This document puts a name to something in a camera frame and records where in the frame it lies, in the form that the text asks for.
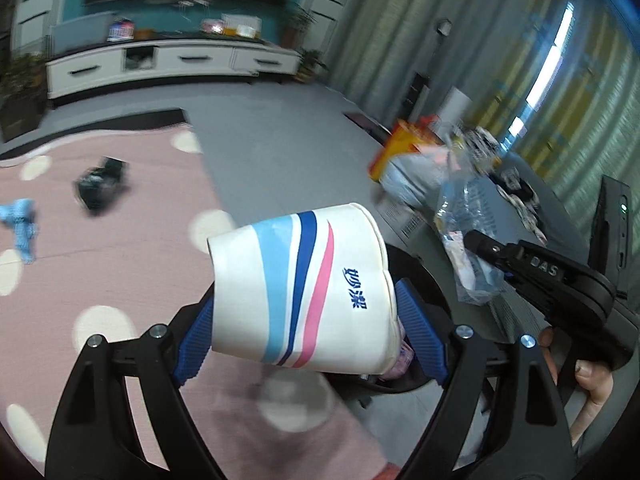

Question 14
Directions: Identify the person's right hand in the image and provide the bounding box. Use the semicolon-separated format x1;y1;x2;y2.
540;327;616;448

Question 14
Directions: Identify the small potted plant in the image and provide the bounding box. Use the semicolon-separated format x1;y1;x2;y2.
295;49;329;84

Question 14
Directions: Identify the grey striped curtain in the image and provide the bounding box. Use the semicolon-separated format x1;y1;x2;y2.
320;0;640;201

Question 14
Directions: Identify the tall potted plant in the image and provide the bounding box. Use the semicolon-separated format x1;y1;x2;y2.
279;4;317;49

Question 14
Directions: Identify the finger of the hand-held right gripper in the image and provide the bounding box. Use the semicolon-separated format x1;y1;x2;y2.
464;230;523;276

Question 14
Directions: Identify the clear plastic bag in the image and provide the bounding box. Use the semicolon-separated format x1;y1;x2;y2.
432;147;506;306

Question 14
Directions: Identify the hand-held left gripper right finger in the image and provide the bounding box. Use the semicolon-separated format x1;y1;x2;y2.
395;277;578;480

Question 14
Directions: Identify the black upright vacuum cleaner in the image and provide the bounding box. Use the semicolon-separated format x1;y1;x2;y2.
407;17;453;122

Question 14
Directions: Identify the red and blue card box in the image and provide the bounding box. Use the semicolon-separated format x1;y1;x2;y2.
106;17;137;44

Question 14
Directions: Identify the dark crumpled packet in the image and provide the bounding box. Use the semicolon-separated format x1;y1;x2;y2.
74;156;130;217

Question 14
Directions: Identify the light blue plastic bag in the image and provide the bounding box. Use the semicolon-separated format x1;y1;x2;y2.
380;152;451;209

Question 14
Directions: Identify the clear storage box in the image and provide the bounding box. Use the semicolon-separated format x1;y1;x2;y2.
49;12;113;57

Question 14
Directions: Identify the yellow box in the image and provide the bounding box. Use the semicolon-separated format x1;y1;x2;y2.
220;12;262;39

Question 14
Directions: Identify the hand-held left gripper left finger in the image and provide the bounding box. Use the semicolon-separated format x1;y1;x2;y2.
44;292;223;480

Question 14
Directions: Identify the black trash bin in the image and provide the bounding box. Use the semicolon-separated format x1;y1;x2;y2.
320;244;456;398

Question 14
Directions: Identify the bushy potted plant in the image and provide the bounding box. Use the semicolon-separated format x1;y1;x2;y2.
0;55;49;142

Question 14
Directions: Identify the yellow gift bag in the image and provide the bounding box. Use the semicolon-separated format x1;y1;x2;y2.
369;119;442;183

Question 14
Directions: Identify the pink dotted blanket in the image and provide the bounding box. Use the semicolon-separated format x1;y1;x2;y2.
0;125;401;480

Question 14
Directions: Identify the white television cabinet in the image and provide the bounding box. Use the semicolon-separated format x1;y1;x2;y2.
46;40;302;100

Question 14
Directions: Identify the light blue cloth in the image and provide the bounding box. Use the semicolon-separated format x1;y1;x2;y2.
0;199;40;263

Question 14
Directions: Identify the striped white paper cup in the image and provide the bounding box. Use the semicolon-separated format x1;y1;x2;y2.
206;202;405;376

